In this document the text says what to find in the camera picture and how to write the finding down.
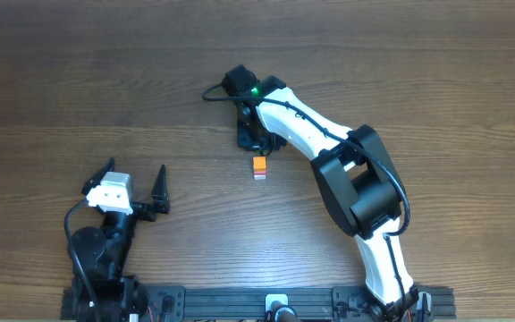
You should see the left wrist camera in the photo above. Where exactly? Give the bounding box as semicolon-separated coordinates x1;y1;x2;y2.
85;171;134;216

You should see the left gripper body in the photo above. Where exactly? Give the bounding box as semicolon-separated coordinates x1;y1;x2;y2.
130;200;158;224

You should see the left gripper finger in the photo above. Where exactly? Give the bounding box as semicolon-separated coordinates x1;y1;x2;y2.
81;157;116;196
150;164;171;215

